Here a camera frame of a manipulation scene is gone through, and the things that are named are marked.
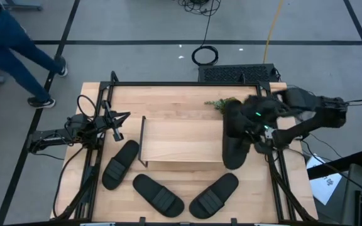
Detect black slide sandal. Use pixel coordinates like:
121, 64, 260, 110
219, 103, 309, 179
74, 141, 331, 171
221, 99, 255, 171
101, 139, 140, 191
189, 172, 240, 220
132, 173, 185, 218

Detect wooden shelf with black frame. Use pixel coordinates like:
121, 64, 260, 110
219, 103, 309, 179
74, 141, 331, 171
138, 116, 226, 168

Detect grey side desk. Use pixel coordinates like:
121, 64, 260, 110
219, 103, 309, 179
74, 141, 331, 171
341, 163, 362, 226

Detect black left arm base cable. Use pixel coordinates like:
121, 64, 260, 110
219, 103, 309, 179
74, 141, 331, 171
52, 146, 86, 219

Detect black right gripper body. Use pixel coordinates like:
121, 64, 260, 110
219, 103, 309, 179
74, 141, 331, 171
242, 95, 284, 139

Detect black aluminium table frame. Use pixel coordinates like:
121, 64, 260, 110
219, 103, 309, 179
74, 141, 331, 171
50, 70, 319, 224

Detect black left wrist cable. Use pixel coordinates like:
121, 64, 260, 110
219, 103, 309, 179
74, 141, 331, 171
76, 94, 99, 122

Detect tangled black cable bundle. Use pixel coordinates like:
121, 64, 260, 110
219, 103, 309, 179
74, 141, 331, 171
176, 0, 222, 17

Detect black desk crossbar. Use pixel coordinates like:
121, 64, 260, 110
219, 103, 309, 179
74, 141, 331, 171
306, 150, 362, 180

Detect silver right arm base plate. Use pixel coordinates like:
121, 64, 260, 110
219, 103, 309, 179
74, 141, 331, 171
264, 127, 278, 139

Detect coiled black cable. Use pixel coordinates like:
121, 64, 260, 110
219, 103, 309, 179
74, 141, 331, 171
191, 14, 219, 67

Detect person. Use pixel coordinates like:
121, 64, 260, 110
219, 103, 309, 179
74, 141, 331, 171
0, 0, 69, 109

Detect small potted succulent plant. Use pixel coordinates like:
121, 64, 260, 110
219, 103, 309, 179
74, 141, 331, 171
204, 97, 241, 116

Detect yellow floor cable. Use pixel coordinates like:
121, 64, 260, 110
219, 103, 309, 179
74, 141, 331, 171
262, 0, 285, 65

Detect grey desk leg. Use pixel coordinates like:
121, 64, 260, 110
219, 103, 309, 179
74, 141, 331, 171
3, 0, 43, 12

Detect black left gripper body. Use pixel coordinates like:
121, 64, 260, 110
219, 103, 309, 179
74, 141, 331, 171
97, 100, 125, 142

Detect black perforated computer case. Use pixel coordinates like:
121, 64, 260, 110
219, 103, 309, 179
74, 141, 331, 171
197, 63, 280, 84

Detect white paper sheet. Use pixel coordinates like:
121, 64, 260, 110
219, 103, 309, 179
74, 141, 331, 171
306, 153, 343, 205

